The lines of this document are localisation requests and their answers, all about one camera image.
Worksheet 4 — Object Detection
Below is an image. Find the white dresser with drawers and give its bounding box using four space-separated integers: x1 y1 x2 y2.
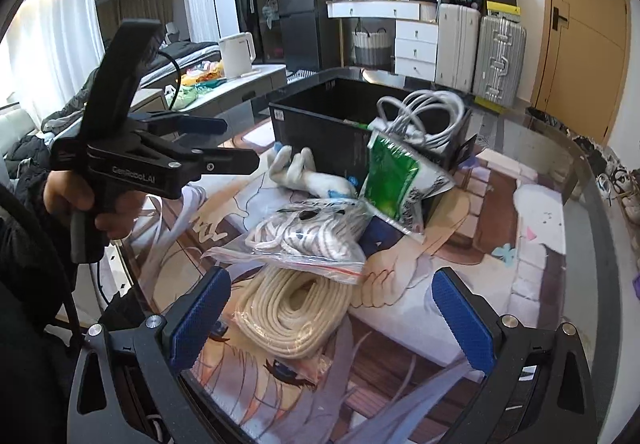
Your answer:
326 0 441 78

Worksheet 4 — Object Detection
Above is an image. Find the woven laundry basket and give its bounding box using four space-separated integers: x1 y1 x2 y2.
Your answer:
352 27 392 66

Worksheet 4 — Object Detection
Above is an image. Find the silver suitcase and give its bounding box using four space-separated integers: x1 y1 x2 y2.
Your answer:
472 14 527 106

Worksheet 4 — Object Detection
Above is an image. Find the person's left forearm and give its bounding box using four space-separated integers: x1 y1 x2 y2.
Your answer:
0 184 116 340

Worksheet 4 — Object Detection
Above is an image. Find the dark jacket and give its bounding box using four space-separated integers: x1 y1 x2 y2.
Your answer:
5 67 103 165

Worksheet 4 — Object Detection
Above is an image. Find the bed with dark bedding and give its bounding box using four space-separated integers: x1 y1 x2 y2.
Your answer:
95 22 222 90

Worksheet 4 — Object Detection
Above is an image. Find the colourful cloth pile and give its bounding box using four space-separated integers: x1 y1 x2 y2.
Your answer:
172 60 226 105

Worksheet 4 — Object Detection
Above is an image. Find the person's left hand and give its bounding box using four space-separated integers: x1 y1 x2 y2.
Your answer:
42 170 144 243

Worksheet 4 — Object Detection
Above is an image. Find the zip bag of white rope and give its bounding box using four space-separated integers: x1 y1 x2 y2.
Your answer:
200 198 373 285

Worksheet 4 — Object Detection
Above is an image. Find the printed table mat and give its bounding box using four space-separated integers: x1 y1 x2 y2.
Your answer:
120 119 571 444

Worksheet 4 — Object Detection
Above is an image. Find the white electric kettle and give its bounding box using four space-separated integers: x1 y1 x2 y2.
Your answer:
219 32 257 79

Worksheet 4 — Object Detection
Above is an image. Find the white cable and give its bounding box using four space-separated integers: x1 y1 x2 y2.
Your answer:
375 90 471 150

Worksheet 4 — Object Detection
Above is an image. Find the tan wooden door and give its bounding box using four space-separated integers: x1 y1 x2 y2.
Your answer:
530 0 631 145

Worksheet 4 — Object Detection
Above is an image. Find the green and white medicine packet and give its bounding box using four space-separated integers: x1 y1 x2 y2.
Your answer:
359 129 456 236

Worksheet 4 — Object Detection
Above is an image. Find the dark grey refrigerator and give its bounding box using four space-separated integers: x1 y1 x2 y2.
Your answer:
272 0 348 71

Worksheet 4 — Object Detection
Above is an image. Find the white suitcase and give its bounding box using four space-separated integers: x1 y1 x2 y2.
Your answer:
435 3 482 92

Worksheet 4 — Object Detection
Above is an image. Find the group of shoes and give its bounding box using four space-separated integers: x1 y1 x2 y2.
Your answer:
572 134 640 225

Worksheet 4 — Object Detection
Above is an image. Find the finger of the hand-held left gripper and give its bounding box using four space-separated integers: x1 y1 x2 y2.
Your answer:
167 148 261 185
142 111 228 141

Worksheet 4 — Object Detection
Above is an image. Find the grey sideboard white top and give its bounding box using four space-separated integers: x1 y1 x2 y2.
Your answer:
135 63 287 125

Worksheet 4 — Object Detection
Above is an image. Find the cream rope coil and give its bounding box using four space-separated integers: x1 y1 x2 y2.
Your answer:
220 267 356 360

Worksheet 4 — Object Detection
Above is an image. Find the white curtain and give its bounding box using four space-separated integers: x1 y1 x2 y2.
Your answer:
10 0 98 105

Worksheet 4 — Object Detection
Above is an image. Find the yellow and black box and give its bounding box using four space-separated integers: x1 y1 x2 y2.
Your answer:
487 3 521 20

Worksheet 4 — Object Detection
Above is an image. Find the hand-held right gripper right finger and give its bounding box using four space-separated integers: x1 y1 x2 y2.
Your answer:
431 267 598 444

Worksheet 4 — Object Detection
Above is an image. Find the black cardboard box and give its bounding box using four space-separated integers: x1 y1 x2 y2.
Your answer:
268 77 478 227

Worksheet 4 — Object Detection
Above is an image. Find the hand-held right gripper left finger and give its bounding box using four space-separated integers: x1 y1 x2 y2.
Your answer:
67 267 233 444

